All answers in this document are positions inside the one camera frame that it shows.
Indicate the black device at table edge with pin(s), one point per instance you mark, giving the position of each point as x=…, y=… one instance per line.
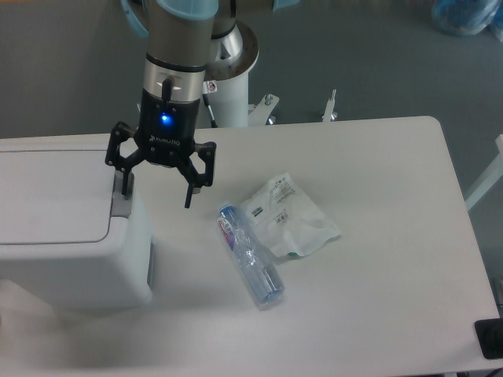
x=489, y=334

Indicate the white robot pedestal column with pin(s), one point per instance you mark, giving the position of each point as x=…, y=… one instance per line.
x=227, y=101

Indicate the clear plastic water bottle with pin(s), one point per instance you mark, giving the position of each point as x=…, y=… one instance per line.
x=251, y=257

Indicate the white table leg frame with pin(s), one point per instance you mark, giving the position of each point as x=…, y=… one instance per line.
x=486, y=180

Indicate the blue plastic bag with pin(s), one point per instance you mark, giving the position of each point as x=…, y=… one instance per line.
x=468, y=18

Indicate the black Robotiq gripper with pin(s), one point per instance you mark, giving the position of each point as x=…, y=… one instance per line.
x=165, y=133

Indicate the white plastic packaging bag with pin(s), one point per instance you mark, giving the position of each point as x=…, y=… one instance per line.
x=286, y=220

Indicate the white pedestal base frame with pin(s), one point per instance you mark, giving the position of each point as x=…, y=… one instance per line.
x=267, y=108

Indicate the grey lid push button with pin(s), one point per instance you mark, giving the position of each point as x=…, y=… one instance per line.
x=122, y=203

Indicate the white trash can body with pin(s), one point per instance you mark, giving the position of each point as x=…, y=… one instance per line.
x=114, y=272

